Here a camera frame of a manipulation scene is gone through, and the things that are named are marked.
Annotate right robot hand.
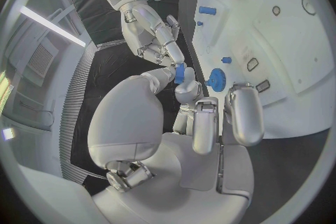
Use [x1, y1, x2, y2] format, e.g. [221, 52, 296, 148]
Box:
[120, 0, 188, 69]

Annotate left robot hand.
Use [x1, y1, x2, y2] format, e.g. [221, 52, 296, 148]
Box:
[87, 62, 265, 224]

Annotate blue block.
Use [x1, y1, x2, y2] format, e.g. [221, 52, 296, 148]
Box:
[174, 63, 187, 85]

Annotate white task board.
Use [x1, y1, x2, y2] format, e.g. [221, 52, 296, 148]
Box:
[178, 0, 335, 140]

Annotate blue cylinder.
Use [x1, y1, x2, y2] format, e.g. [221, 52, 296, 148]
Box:
[198, 6, 218, 15]

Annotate blue gear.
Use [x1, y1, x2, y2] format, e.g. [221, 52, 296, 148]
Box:
[209, 68, 227, 93]

